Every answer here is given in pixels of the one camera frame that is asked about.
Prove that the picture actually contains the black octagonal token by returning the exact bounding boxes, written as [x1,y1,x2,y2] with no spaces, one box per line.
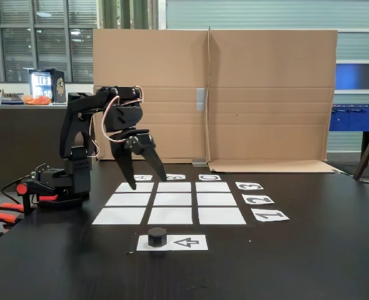
[147,227,168,249]

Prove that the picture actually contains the white square paper sheet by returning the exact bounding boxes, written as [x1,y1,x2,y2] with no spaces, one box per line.
[198,207,247,226]
[105,192,152,207]
[147,207,194,225]
[156,182,192,193]
[197,192,238,207]
[115,182,155,193]
[153,192,192,207]
[92,207,147,226]
[195,182,232,193]

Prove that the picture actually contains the white arrow paper sheet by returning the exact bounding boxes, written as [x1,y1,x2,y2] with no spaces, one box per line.
[136,234,209,251]

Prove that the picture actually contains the number 3 paper label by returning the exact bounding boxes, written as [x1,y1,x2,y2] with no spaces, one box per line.
[235,182,264,191]

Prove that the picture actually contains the black orange table clamp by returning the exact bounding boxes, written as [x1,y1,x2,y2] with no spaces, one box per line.
[15,177,60,216]

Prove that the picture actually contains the black mini fridge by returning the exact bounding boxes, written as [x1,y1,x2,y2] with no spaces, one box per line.
[29,68,67,104]

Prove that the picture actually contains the orange snack bag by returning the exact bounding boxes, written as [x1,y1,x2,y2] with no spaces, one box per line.
[21,95,52,106]

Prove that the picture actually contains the number 2 paper label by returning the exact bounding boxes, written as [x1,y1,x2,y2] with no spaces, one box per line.
[242,194,275,206]

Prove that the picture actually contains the dark brown counter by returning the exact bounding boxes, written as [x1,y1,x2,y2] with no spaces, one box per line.
[0,104,93,192]

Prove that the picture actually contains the number 1 paper label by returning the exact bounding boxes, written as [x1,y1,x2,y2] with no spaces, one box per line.
[251,209,290,223]

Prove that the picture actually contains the brown cardboard panel with flap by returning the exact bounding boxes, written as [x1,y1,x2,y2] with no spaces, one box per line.
[207,26,343,174]

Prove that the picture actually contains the blue foosball table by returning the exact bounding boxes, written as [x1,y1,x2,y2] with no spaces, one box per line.
[329,104,369,160]

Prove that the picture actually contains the white red servo cable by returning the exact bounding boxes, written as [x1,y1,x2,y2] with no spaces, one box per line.
[101,86,144,144]

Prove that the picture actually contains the black power cable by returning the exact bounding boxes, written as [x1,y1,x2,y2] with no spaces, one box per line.
[1,176,32,206]

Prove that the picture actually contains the orange handled clamp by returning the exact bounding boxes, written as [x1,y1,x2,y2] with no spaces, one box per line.
[0,202,25,241]

